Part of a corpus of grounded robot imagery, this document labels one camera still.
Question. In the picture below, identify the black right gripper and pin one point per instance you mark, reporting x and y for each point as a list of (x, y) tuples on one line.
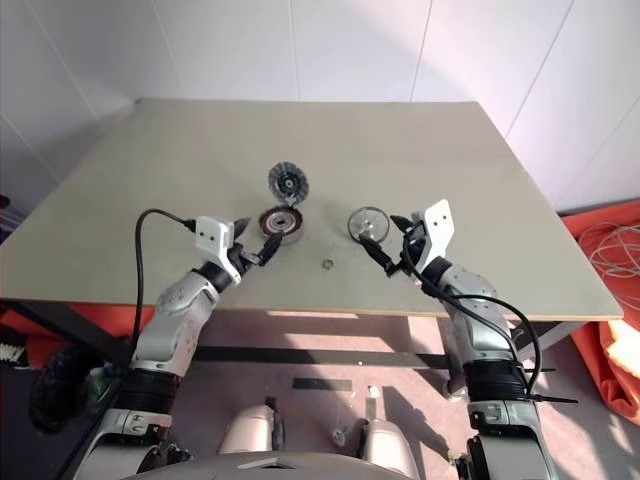
[(412, 240)]

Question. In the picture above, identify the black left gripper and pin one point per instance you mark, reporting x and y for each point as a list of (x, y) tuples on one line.
[(242, 257)]

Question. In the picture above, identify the silver metal disc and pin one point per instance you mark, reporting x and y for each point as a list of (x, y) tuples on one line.
[(367, 222)]

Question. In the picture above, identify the round metal gear part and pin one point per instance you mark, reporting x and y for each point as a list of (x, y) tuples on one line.
[(280, 220)]

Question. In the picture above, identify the round dark disc part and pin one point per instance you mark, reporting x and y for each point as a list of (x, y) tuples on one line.
[(289, 182)]

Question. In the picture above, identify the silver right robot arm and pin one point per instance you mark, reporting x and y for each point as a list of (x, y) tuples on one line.
[(480, 320)]

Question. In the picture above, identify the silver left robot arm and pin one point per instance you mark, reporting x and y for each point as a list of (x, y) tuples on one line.
[(165, 340)]

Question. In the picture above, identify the beige table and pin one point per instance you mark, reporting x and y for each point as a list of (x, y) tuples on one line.
[(200, 150)]

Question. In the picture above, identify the orange fabric sheet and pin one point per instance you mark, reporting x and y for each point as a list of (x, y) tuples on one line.
[(110, 315), (615, 360)]

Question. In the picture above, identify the beige left robot leg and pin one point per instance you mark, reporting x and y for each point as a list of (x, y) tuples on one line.
[(250, 430)]

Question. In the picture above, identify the beige robot leg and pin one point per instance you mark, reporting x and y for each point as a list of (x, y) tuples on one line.
[(387, 445), (250, 430)]

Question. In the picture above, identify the small teal floor object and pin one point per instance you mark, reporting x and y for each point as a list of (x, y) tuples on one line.
[(341, 435)]

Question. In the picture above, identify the beige right robot leg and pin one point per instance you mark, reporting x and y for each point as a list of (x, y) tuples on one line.
[(387, 445)]

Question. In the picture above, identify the silver robot torso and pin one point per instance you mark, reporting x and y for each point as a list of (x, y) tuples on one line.
[(260, 467)]

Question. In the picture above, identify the black round bristly object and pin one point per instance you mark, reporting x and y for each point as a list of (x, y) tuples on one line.
[(55, 390)]

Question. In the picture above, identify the black and white brush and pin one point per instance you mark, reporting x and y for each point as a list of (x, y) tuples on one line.
[(11, 352)]

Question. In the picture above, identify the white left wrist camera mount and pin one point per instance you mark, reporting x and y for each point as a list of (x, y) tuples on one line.
[(210, 235)]

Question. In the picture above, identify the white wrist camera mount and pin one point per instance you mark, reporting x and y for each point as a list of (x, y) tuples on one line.
[(210, 235), (439, 225)]

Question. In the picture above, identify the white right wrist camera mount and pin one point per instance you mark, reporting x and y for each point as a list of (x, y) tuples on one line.
[(439, 225)]

